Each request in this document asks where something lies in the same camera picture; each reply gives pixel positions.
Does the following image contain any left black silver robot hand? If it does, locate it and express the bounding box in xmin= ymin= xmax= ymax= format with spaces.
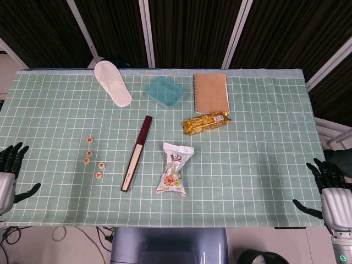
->
xmin=0 ymin=142 xmax=41 ymax=216

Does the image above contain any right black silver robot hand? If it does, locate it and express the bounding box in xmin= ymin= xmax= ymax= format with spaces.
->
xmin=292 ymin=158 xmax=352 ymax=230

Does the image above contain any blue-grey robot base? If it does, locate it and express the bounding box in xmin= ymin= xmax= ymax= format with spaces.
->
xmin=109 ymin=227 xmax=229 ymax=264

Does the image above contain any dark green bulky object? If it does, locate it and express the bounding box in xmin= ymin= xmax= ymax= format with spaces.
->
xmin=323 ymin=148 xmax=352 ymax=171

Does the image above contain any grey metal rack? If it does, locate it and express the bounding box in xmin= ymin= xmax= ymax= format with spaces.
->
xmin=315 ymin=117 xmax=352 ymax=151

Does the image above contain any green checked tablecloth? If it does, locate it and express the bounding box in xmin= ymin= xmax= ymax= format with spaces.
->
xmin=0 ymin=68 xmax=325 ymax=228

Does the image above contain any black trash bin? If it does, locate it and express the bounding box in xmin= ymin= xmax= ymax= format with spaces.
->
xmin=236 ymin=249 xmax=290 ymax=264

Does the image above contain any dark red folding fan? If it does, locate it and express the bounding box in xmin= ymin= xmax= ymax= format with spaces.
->
xmin=120 ymin=115 xmax=153 ymax=193

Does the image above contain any white disposable slipper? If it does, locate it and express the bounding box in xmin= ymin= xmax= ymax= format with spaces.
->
xmin=94 ymin=60 xmax=134 ymax=108

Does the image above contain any gold biscuit packet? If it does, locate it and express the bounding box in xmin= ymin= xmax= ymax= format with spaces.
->
xmin=181 ymin=110 xmax=232 ymax=136

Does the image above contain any white peanut snack bag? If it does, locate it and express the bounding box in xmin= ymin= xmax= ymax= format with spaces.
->
xmin=156 ymin=142 xmax=195 ymax=197

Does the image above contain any brown spiral notebook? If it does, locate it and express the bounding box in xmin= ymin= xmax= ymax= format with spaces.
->
xmin=192 ymin=72 xmax=230 ymax=115

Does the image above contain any clear container with teal lid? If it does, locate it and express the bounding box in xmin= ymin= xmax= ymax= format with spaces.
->
xmin=146 ymin=76 xmax=185 ymax=110

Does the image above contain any black power cable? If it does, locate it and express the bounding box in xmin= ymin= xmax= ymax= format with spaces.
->
xmin=95 ymin=225 xmax=114 ymax=251

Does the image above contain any white partition frame post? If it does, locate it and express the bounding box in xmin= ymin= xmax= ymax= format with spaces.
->
xmin=221 ymin=0 xmax=254 ymax=69
xmin=139 ymin=0 xmax=156 ymax=69
xmin=65 ymin=0 xmax=105 ymax=69
xmin=0 ymin=37 xmax=30 ymax=69
xmin=305 ymin=35 xmax=352 ymax=93

